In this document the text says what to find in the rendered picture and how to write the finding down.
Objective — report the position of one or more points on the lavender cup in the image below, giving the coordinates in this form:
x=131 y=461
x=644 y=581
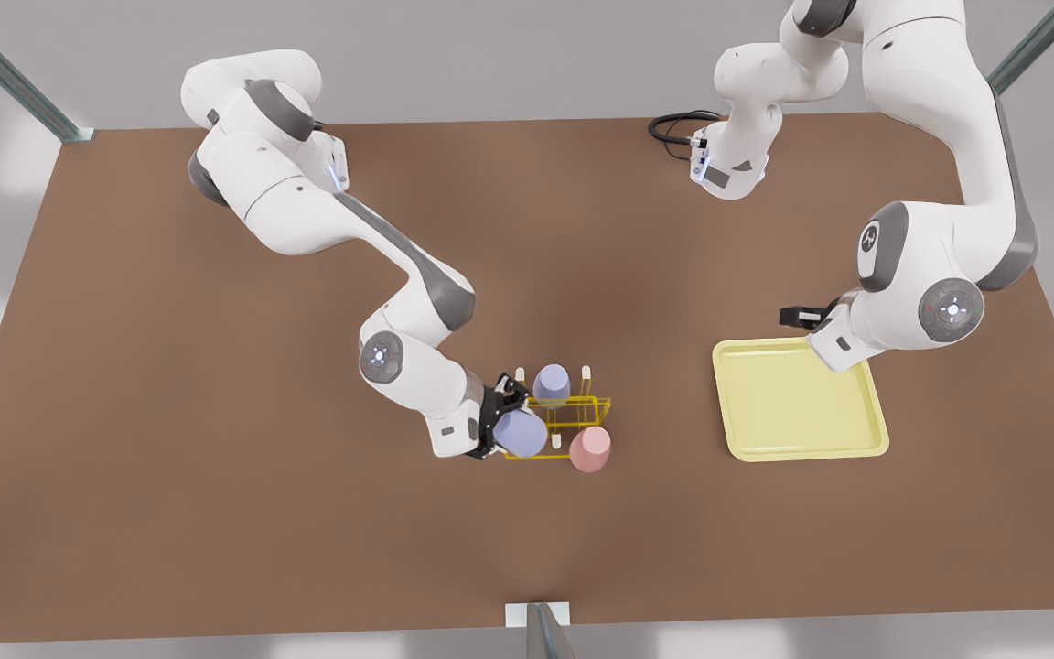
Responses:
x=521 y=434
x=552 y=383

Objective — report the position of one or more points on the pink cup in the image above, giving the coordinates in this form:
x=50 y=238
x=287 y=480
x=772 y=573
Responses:
x=590 y=448

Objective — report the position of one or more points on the pale yellow tray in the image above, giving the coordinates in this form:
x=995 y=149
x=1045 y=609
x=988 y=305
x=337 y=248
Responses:
x=797 y=403

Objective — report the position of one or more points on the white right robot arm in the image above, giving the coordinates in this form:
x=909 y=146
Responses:
x=307 y=201

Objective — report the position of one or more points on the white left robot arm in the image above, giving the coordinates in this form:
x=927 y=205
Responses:
x=930 y=183

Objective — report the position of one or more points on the silver frame post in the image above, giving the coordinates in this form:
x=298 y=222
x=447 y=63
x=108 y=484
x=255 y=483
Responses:
x=1035 y=41
x=541 y=631
x=5 y=73

